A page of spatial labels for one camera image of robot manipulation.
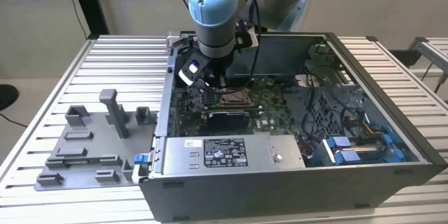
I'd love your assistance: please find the black power supply label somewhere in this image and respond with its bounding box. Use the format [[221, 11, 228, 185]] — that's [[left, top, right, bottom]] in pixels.
[[202, 138, 248, 168]]

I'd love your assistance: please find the grey parts rack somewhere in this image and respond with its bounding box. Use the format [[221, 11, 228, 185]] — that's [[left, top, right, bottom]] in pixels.
[[33, 89, 158, 192]]

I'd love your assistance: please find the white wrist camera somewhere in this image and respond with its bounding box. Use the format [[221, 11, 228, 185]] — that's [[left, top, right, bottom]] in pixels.
[[176, 57, 205, 87]]

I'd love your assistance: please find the black metal post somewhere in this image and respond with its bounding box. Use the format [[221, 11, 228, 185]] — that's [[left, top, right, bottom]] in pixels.
[[68, 0, 110, 35]]

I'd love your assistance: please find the blue disk carrier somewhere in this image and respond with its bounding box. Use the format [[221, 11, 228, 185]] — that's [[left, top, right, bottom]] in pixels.
[[333, 148, 406, 166], [321, 136, 394, 154]]

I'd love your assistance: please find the black camera cable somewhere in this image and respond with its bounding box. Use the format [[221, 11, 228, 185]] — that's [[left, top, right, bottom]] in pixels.
[[249, 0, 266, 80]]

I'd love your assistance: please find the green motherboard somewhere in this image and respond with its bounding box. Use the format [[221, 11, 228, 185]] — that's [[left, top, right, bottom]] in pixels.
[[173, 76, 301, 140]]

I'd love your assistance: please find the black round chair base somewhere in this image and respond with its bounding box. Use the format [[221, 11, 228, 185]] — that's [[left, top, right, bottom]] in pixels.
[[0, 84, 18, 111]]

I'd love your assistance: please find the CPU socket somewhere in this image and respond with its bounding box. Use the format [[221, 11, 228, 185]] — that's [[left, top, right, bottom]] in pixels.
[[218, 91, 256, 107]]

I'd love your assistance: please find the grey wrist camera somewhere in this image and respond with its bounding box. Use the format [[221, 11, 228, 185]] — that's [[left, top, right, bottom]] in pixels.
[[236, 29, 260, 51]]

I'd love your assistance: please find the metal drive cage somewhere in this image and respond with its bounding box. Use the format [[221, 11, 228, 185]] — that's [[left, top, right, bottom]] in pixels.
[[282, 58, 368, 141]]

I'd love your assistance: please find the silver power supply unit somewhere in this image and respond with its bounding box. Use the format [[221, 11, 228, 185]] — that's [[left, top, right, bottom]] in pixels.
[[161, 134, 305, 176]]

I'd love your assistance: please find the aluminium side table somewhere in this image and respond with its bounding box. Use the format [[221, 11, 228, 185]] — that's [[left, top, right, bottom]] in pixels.
[[408, 36, 448, 79]]

